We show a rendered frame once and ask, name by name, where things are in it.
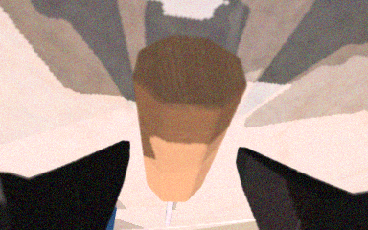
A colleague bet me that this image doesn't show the blue cube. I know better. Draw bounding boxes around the blue cube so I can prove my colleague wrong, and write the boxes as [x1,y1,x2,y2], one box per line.
[106,207,117,230]

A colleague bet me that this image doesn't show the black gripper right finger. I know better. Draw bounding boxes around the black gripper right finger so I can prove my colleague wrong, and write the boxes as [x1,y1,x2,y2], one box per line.
[236,147,368,230]

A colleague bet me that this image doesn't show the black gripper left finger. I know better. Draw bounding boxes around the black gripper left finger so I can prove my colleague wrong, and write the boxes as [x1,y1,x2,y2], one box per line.
[0,140,130,230]

